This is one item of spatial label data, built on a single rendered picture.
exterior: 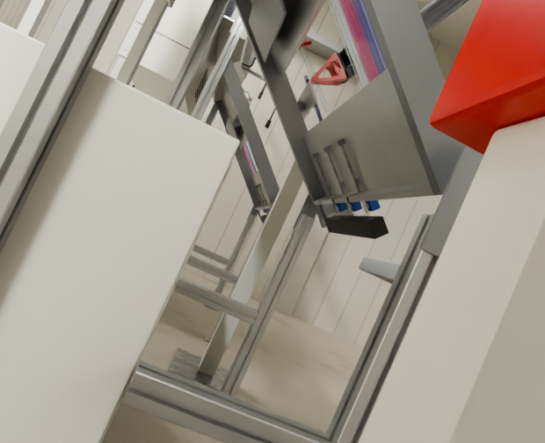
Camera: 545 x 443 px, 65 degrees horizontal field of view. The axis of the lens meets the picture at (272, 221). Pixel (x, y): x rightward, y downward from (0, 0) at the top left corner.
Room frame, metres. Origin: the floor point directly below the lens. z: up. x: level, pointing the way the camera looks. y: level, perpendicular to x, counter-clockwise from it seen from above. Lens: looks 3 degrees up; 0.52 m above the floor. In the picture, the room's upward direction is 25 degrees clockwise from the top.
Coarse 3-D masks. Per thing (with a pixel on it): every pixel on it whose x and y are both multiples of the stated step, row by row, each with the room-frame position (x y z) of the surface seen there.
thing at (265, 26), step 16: (256, 0) 1.01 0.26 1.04; (272, 0) 0.91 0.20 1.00; (288, 0) 0.92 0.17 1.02; (304, 0) 0.84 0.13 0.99; (320, 0) 0.78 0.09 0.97; (256, 16) 1.07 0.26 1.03; (272, 16) 0.95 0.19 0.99; (288, 16) 0.96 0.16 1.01; (304, 16) 0.87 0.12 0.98; (256, 32) 1.12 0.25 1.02; (272, 32) 0.99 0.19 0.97; (288, 32) 1.00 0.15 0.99; (304, 32) 0.91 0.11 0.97; (272, 48) 1.17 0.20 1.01; (288, 48) 1.05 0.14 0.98; (288, 64) 1.12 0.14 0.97
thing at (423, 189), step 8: (416, 184) 0.71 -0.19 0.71; (424, 184) 0.67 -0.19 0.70; (352, 192) 1.01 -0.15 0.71; (360, 192) 0.94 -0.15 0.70; (368, 192) 0.87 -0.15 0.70; (376, 192) 0.81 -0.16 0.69; (384, 192) 0.76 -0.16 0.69; (392, 192) 0.72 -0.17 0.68; (400, 192) 0.70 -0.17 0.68; (408, 192) 0.67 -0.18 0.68; (416, 192) 0.64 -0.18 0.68; (424, 192) 0.62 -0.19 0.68; (432, 192) 0.60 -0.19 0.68; (320, 200) 1.18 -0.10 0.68; (328, 200) 1.10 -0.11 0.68; (336, 200) 1.04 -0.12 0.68; (344, 200) 0.98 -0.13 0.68; (352, 200) 0.93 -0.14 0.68; (360, 200) 0.88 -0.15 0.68; (368, 200) 0.84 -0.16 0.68
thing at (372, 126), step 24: (384, 72) 0.67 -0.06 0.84; (360, 96) 0.78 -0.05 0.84; (384, 96) 0.70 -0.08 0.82; (336, 120) 0.94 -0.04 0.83; (360, 120) 0.82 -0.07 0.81; (384, 120) 0.73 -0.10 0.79; (312, 144) 1.18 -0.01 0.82; (336, 144) 1.00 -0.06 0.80; (360, 144) 0.87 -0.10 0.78; (384, 144) 0.77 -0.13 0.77; (408, 144) 0.69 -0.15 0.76; (336, 168) 1.07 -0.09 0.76; (360, 168) 0.92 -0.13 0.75; (384, 168) 0.81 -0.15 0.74; (408, 168) 0.72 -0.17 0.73; (336, 192) 1.15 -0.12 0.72
